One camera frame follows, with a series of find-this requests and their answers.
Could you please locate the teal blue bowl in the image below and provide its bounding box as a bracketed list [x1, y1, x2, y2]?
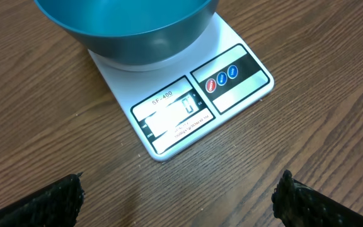
[35, 0, 218, 65]

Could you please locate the white digital kitchen scale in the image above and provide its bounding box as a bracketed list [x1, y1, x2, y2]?
[92, 15, 274, 161]

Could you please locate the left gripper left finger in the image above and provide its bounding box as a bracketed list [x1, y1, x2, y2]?
[0, 173, 84, 227]

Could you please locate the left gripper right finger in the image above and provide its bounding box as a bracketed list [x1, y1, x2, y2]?
[272, 170, 363, 227]

